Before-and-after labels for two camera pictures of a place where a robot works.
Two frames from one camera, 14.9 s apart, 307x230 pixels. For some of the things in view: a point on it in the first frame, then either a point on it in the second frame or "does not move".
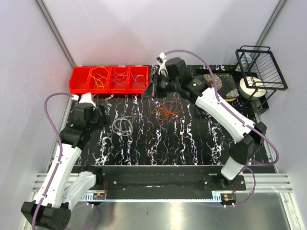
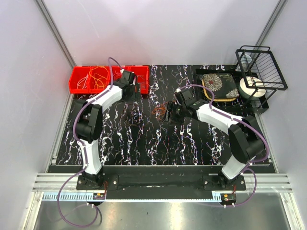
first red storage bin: x=79 y=80 does not move
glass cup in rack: x=246 y=59 does not move
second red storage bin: x=99 y=80 does not move
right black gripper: x=150 y=92 → x=173 y=119
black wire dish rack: x=261 y=73 does not move
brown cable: x=142 y=142 → x=132 y=117
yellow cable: x=100 y=74 does not move
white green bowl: x=252 y=87 does not move
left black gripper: x=101 y=123 → x=136 y=95
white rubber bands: x=127 y=117 → x=86 y=78
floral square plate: x=225 y=83 does not move
